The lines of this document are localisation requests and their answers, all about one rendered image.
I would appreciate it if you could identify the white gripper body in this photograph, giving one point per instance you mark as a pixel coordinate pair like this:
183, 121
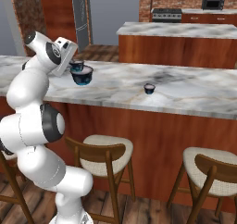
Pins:
65, 60

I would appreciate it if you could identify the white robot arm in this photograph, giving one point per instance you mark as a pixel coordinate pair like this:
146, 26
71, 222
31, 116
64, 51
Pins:
34, 132

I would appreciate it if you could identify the large blue yogurt container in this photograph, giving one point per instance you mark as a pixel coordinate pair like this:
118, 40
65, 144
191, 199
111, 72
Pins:
82, 76

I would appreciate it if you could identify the small blue yogurt container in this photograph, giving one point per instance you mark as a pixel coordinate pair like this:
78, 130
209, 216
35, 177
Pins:
149, 89

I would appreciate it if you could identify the wooden island with marble top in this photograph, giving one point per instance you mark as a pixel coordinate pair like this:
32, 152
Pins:
148, 135
176, 48

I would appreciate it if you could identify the stainless steel fridge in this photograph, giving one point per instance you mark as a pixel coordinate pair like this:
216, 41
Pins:
80, 18

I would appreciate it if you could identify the tall wooden cupboard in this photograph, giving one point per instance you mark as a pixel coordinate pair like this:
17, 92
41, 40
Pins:
57, 11

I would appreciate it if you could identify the wooden stool with beige seat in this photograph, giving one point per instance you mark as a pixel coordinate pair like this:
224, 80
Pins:
209, 172
9, 178
105, 155

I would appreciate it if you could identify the stainless steel stove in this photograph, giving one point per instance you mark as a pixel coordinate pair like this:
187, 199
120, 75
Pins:
166, 14

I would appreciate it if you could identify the wooden base cupboards run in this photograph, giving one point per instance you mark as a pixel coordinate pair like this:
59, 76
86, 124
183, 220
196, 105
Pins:
209, 18

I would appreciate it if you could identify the black microwave oven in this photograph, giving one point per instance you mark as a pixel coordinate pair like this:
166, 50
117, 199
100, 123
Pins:
213, 3

